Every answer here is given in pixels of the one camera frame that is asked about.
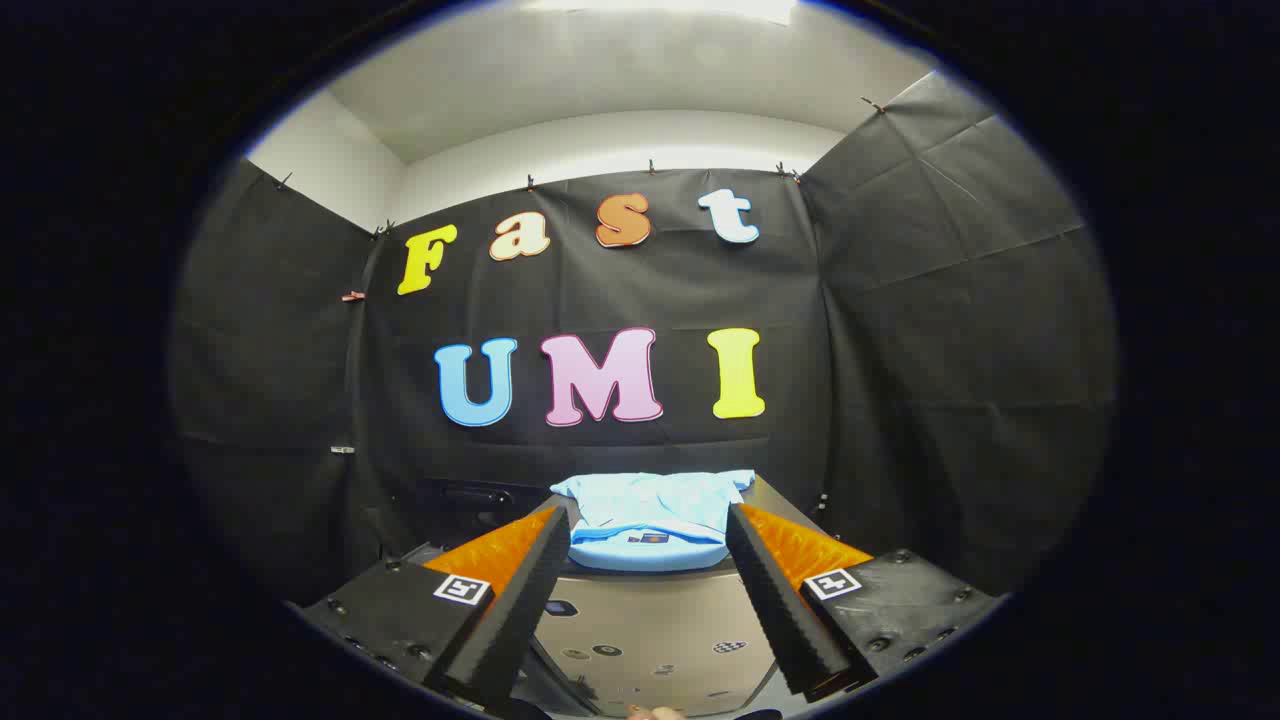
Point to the black backdrop cloth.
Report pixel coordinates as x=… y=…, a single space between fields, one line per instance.
x=900 y=350

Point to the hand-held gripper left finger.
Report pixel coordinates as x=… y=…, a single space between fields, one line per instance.
x=520 y=620

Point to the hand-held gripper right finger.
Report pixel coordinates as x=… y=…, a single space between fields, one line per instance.
x=775 y=610

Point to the light blue shirt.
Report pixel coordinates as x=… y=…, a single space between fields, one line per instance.
x=650 y=510

